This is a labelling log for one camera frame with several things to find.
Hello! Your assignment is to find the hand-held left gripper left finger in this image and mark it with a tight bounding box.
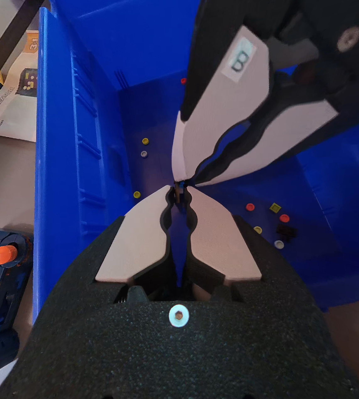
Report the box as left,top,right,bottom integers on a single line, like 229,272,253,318
95,185,175,284

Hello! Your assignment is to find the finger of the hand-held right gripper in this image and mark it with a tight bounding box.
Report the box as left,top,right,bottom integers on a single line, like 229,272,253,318
194,99,339,187
171,25,276,185

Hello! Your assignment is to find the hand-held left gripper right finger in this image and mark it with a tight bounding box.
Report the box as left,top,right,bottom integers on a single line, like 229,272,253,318
183,185,263,294

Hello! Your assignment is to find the small toy brick piece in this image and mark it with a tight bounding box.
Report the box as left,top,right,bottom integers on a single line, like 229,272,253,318
174,180,189,214

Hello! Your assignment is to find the blue plastic bin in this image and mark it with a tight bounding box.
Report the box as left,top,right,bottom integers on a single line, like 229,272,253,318
32,0,359,325

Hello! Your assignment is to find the black toy brick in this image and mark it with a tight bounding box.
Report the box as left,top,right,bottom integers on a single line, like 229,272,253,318
275,224,298,242

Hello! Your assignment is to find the dark blue toy console model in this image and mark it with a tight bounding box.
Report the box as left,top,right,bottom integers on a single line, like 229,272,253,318
0,226,34,379

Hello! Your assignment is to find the white instruction booklet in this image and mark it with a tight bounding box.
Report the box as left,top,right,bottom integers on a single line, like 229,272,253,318
0,30,39,142

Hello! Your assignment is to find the black bar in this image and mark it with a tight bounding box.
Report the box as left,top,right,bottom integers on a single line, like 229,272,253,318
0,0,44,70

